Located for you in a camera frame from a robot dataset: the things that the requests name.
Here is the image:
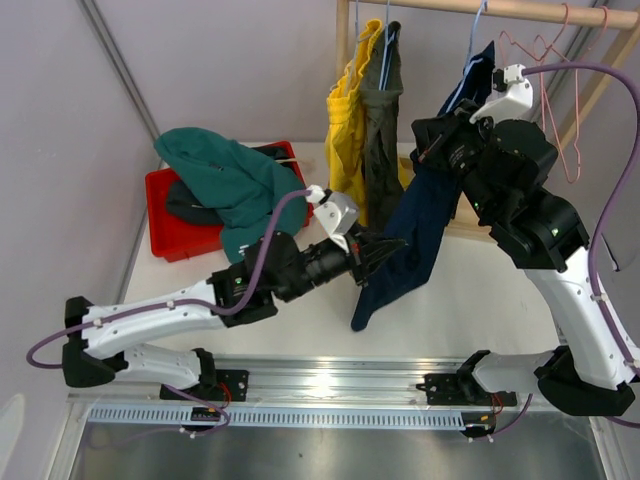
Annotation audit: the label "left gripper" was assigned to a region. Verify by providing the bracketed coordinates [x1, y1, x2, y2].
[277, 224, 405, 306]

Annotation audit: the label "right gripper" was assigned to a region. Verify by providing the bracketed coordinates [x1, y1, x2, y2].
[414, 98, 503, 220]

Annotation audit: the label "navy blue shorts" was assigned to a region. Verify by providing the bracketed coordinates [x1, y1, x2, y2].
[349, 40, 497, 332]

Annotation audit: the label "pink hanger of teal shorts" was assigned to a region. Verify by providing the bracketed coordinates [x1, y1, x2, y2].
[498, 2, 581, 184]

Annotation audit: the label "teal green shorts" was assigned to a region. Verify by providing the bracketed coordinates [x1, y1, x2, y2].
[154, 127, 305, 263]

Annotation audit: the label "dark grey shorts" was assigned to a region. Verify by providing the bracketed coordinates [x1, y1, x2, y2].
[165, 145, 291, 226]

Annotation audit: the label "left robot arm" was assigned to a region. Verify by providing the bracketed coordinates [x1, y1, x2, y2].
[62, 231, 369, 400]

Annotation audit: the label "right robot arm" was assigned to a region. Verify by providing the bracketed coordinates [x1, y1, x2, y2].
[351, 101, 639, 419]

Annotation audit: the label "olive green shorts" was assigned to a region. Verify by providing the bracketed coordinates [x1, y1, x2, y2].
[360, 21, 406, 232]

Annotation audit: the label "yellow shorts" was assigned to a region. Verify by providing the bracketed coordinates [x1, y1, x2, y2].
[325, 19, 384, 226]

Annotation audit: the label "blue hanger of olive shorts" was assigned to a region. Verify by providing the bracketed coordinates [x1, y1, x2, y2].
[378, 1, 399, 91]

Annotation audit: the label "blue hanger of navy shorts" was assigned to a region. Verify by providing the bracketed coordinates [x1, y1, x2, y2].
[444, 0, 489, 113]

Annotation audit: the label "blue hanger of yellow shorts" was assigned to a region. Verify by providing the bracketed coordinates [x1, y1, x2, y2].
[329, 1, 382, 99]

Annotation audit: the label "wooden clothes rack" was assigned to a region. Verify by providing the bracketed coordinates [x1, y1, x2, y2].
[334, 0, 640, 247]

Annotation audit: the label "red plastic bin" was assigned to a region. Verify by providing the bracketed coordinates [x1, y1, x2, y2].
[145, 142, 306, 262]

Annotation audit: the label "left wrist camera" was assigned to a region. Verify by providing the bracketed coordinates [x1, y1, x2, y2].
[306, 185, 359, 253]

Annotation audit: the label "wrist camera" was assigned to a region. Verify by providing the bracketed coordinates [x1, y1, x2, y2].
[469, 64, 533, 124]
[306, 185, 359, 253]

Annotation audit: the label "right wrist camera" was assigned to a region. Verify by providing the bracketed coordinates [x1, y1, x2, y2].
[469, 64, 533, 124]

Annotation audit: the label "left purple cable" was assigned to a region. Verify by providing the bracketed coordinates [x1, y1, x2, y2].
[25, 188, 314, 451]

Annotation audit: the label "purple cable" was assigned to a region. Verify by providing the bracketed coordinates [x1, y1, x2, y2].
[449, 62, 640, 446]
[25, 188, 314, 451]

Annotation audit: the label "aluminium rail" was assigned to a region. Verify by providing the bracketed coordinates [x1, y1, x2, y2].
[67, 355, 614, 414]

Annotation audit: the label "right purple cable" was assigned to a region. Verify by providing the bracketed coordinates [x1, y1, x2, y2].
[449, 62, 640, 446]

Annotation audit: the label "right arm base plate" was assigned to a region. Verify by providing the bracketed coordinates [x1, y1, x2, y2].
[415, 373, 518, 407]

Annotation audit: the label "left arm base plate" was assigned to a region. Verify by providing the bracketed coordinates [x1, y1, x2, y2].
[184, 369, 250, 402]

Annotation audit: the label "slotted cable duct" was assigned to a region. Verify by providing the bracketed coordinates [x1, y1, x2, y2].
[88, 404, 465, 431]

